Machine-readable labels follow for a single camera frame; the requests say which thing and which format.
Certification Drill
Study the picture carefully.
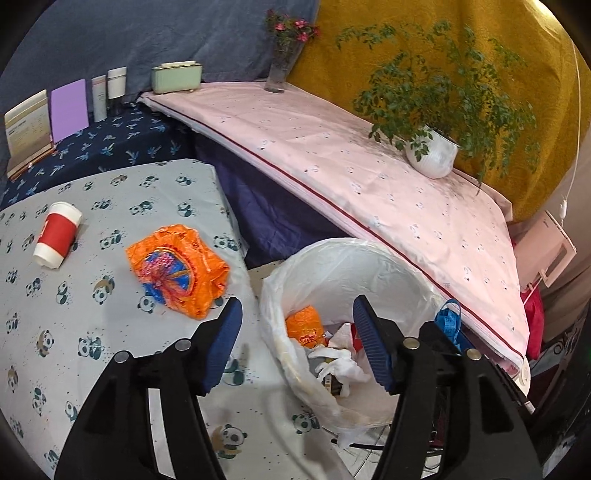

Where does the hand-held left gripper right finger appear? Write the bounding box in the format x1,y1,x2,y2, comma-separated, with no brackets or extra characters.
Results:
352,295,543,480

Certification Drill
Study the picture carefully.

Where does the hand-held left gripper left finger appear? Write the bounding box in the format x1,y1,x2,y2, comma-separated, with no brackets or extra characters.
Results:
54,296,244,480

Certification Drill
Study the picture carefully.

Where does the smooth white tissue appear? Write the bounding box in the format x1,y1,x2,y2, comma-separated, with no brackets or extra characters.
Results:
325,323,354,349

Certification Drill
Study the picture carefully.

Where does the gold box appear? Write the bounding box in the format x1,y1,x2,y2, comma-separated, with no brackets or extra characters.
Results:
318,371,352,398

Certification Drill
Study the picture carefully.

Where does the orange bag with red print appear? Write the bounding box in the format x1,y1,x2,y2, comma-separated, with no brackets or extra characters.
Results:
285,305,331,348

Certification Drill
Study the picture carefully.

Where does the trash bin with white liner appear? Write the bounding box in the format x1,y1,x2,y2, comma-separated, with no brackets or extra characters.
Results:
259,237,451,435

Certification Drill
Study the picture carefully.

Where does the orange bag with blue print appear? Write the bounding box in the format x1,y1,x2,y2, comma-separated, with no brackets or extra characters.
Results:
126,224,230,320

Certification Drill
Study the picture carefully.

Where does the dark purple cloth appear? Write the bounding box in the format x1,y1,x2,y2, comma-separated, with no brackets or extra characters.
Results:
194,134,356,271

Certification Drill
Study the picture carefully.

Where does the red cloth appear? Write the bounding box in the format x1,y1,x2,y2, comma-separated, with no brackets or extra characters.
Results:
522,286,546,361

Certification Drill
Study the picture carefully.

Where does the grey panda tablecloth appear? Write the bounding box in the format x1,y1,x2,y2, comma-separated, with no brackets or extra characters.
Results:
0,159,352,480

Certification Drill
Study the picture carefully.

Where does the white plant pot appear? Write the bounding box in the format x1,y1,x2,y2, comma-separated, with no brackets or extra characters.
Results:
405,127,460,179

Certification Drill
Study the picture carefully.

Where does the red and white paper cup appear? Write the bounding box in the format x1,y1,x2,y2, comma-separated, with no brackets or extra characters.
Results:
32,202,84,269

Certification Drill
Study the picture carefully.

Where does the pink cloth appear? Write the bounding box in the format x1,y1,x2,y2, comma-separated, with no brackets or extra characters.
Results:
139,82,529,370

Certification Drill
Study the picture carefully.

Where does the pink flat device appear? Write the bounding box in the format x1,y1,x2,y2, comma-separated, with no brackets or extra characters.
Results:
512,210,578,287

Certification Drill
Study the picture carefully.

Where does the navy printed cloth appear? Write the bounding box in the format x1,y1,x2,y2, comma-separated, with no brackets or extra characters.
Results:
0,104,195,208

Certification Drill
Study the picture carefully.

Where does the green leafy plant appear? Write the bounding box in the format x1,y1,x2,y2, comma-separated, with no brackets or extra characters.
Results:
336,21,541,181

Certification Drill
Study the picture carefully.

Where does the green tissue box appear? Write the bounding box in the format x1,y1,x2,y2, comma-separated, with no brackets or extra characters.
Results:
151,60,204,94

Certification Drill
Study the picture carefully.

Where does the white tube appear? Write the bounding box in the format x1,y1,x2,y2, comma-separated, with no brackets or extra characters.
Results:
91,76,109,118

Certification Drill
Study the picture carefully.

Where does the glass vase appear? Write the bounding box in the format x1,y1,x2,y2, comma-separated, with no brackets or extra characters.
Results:
264,44,298,94

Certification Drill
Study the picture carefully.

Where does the purple card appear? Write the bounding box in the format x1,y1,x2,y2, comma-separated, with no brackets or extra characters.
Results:
50,79,89,143

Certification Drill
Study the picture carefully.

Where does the white capped dark bottle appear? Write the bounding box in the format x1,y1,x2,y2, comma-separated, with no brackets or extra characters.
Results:
107,67,127,114

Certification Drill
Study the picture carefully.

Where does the desk calendar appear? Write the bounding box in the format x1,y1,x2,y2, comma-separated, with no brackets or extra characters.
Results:
4,90,55,178

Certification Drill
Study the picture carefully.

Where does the blue-grey cloth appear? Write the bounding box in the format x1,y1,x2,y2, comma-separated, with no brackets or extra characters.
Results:
0,0,321,139

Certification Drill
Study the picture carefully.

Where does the yellow cloth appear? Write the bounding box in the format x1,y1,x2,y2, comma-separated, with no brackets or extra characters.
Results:
288,0,587,222

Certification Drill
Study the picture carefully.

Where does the white cable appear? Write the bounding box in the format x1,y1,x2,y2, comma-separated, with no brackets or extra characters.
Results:
560,41,583,220

